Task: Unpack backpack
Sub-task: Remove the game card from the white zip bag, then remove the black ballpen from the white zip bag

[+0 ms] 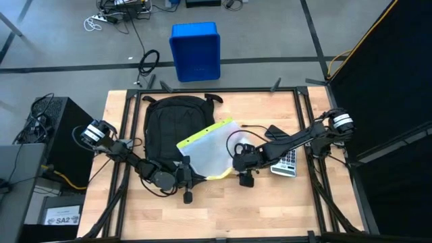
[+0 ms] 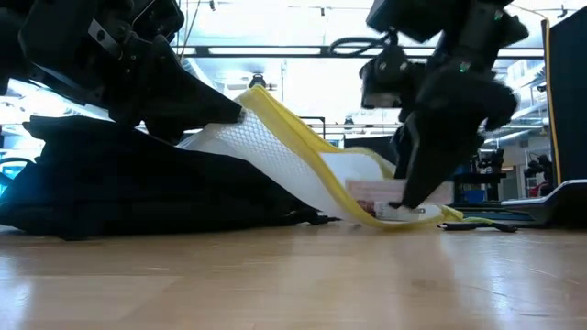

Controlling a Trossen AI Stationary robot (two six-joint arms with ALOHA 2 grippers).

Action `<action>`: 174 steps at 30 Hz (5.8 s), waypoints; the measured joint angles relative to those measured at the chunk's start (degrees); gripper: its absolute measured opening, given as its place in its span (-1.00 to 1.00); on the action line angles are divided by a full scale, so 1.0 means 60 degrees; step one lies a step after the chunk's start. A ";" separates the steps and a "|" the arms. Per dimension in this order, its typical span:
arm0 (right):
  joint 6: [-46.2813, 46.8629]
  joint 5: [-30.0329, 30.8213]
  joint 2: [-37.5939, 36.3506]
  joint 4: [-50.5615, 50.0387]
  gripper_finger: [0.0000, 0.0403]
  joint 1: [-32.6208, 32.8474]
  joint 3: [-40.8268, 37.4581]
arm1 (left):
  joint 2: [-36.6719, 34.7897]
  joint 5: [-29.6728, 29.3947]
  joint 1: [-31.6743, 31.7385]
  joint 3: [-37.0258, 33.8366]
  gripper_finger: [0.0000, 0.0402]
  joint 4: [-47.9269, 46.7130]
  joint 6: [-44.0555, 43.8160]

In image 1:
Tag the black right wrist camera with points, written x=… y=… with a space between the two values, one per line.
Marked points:
x=246 y=180

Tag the white SA2 label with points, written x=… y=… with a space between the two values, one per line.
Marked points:
x=62 y=216

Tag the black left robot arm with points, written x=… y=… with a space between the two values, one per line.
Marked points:
x=135 y=162

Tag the slim dark power bank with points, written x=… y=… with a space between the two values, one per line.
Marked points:
x=275 y=131

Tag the blue plastic bin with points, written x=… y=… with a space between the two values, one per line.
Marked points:
x=195 y=50

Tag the silver desk calculator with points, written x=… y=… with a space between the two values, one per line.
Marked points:
x=287 y=165

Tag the black flat device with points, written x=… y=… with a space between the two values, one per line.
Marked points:
x=202 y=3

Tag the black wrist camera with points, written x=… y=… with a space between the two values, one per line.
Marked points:
x=188 y=197
x=246 y=180

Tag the black backpack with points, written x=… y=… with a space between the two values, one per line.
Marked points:
x=172 y=125

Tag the black partition panel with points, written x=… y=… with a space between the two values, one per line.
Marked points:
x=398 y=67

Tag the white power strip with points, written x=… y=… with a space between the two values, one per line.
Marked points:
x=99 y=17

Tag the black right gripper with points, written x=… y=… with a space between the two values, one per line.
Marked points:
x=249 y=160

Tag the grey metal leg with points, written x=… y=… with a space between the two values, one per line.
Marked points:
x=11 y=25

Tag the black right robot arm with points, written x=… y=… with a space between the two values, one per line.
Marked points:
x=297 y=138

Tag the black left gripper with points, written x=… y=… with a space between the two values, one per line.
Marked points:
x=185 y=175

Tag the white mesh pouch yellow trim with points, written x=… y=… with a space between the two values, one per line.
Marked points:
x=212 y=148

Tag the grey desk surface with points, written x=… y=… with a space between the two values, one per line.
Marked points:
x=20 y=189

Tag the black aluminium table frame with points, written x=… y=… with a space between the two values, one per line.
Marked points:
x=219 y=90

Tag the black computer tower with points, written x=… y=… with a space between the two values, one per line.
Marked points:
x=67 y=168

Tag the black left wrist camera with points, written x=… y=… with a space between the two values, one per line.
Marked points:
x=188 y=197

